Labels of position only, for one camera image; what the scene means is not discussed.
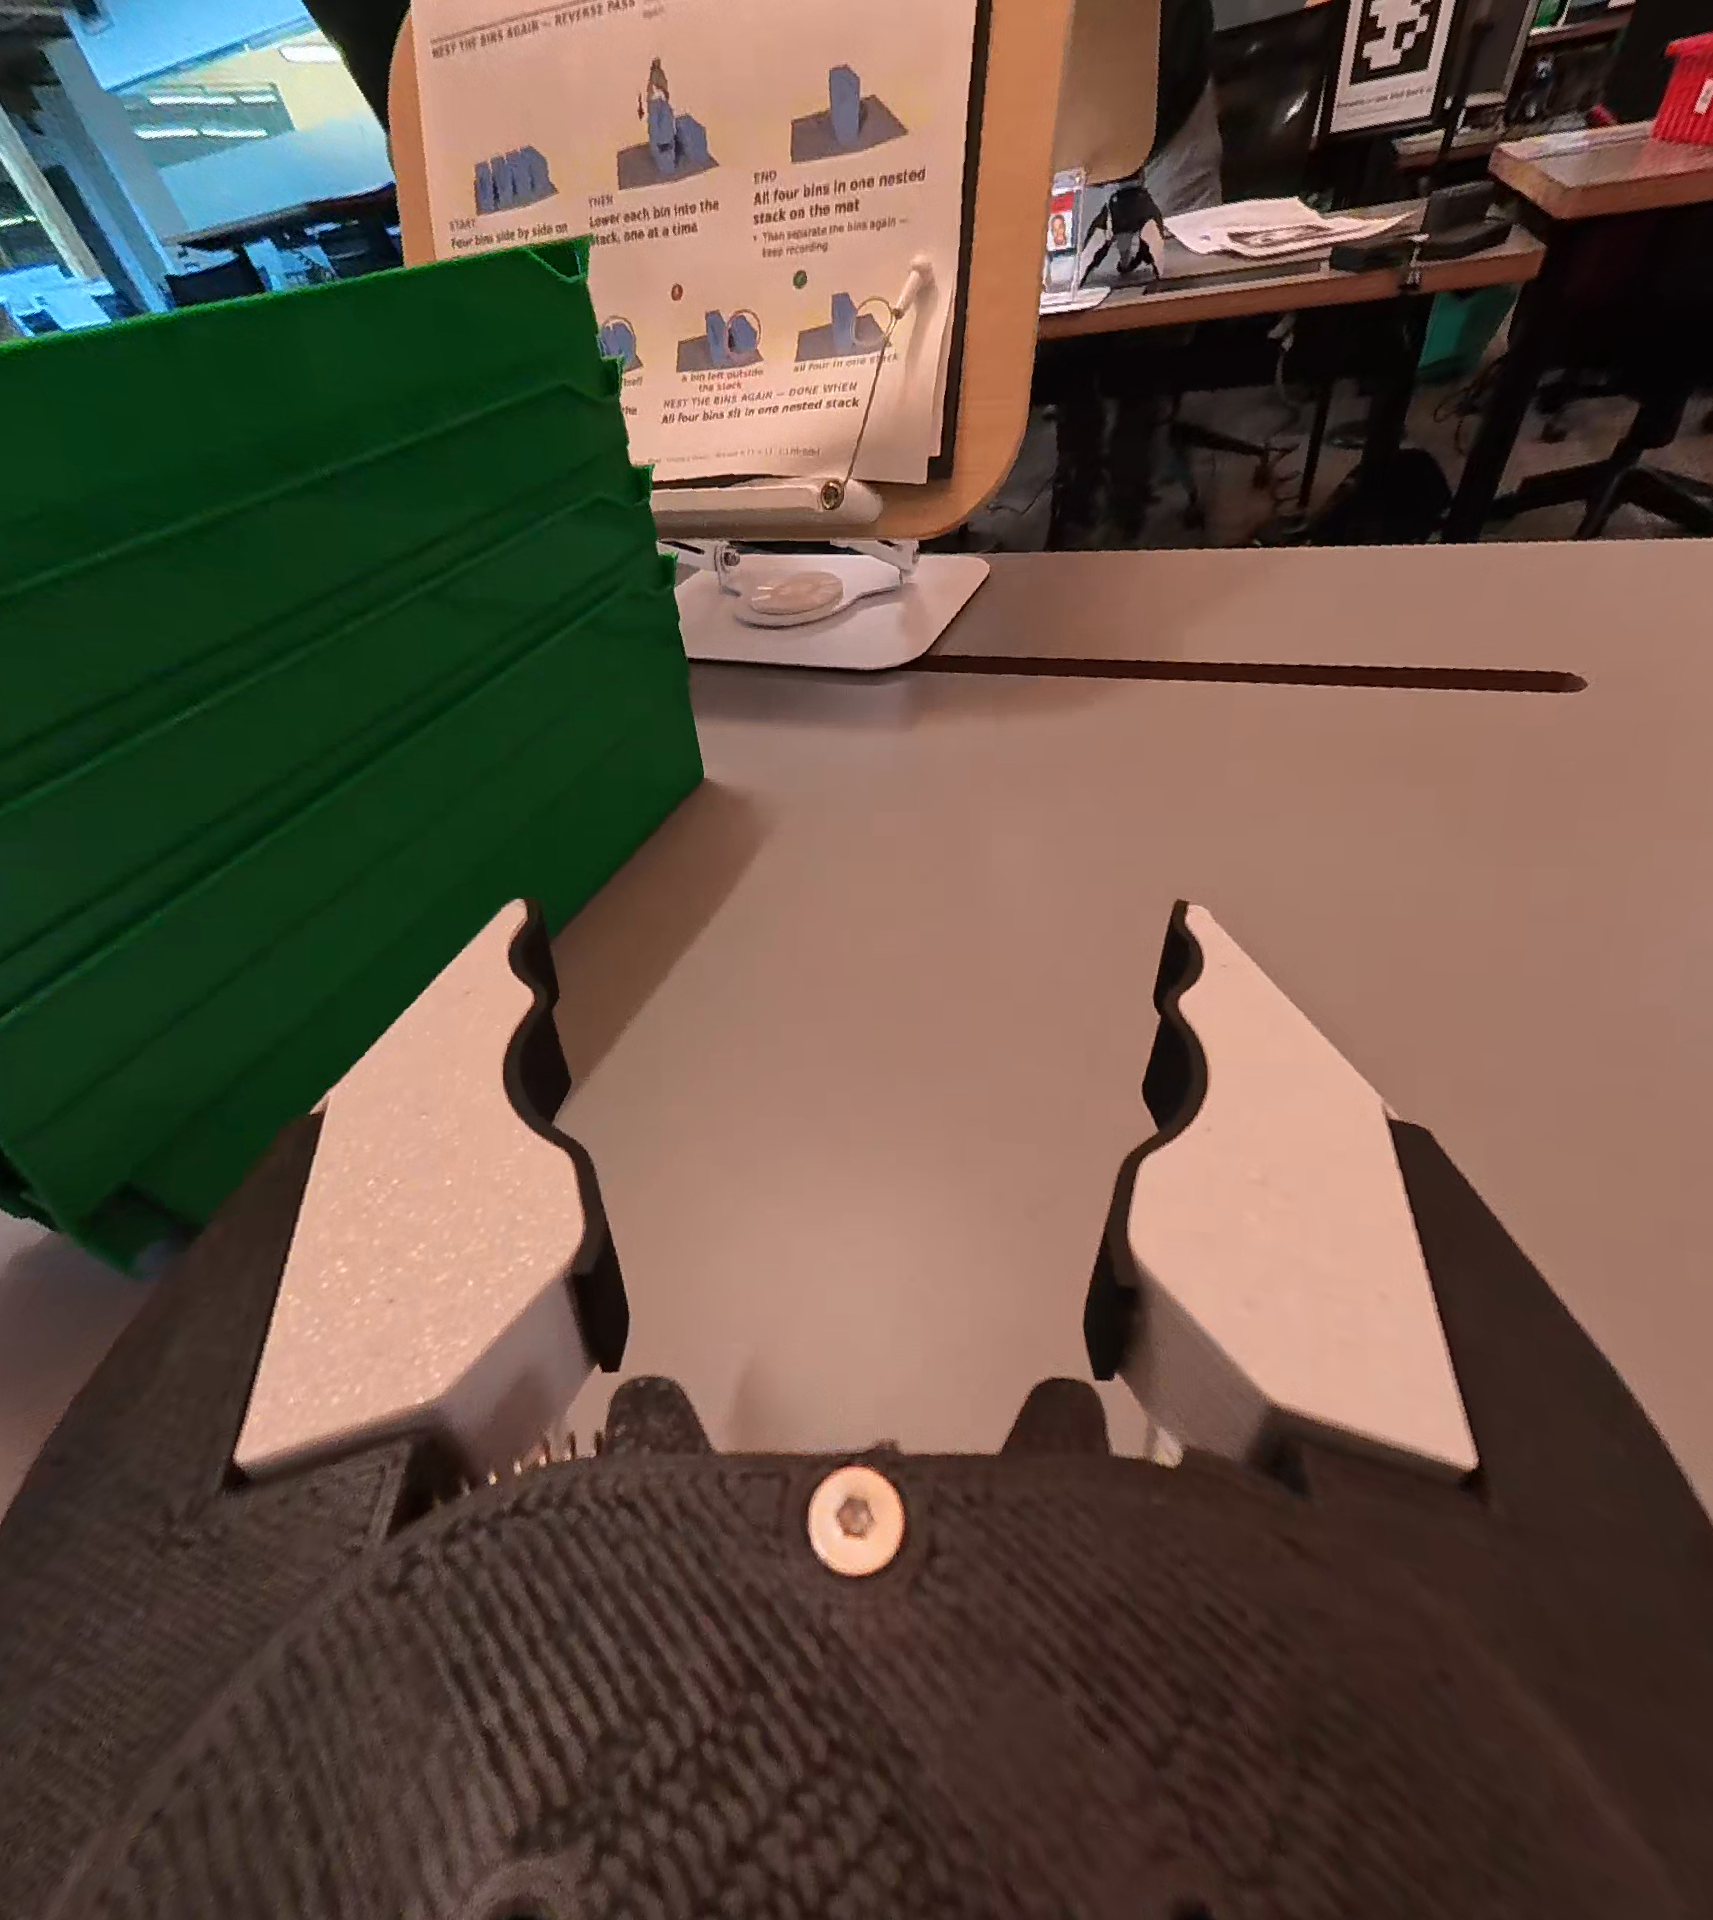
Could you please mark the black desktop device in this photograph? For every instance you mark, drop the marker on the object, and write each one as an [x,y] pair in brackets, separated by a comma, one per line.
[1463,216]

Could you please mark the badge card holder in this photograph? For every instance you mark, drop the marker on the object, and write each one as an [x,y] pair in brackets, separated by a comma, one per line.
[1063,233]

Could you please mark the printed instruction sheet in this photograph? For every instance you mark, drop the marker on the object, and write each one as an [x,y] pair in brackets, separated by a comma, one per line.
[796,90]

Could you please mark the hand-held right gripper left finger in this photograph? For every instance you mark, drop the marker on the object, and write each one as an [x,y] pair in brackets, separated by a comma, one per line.
[435,1215]

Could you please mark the dark office chair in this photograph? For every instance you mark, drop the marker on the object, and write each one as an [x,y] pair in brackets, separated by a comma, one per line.
[1636,450]

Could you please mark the wooden top work table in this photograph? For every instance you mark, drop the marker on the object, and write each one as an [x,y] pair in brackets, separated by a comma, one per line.
[1621,166]

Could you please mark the wood-edged work table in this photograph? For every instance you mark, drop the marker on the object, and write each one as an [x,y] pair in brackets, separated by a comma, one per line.
[1244,276]

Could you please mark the instruction sheet on wooden stand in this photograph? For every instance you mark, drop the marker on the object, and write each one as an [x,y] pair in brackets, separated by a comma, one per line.
[1050,226]

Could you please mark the small black stand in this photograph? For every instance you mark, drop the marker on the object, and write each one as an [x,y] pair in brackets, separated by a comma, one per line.
[1129,239]

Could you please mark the black and white tag sign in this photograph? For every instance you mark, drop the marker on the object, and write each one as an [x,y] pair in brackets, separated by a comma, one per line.
[1396,45]

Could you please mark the white stand ledge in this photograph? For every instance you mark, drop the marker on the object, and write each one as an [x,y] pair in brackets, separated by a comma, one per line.
[736,497]

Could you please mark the loose white papers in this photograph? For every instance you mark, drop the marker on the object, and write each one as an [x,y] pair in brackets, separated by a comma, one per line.
[1277,229]

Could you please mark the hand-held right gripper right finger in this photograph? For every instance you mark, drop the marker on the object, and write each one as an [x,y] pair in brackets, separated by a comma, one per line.
[1291,1229]

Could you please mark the dark computer monitor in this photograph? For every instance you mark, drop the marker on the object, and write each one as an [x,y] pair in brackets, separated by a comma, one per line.
[1492,51]

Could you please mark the white stand base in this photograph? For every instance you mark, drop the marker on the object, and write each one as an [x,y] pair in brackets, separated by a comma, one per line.
[886,623]

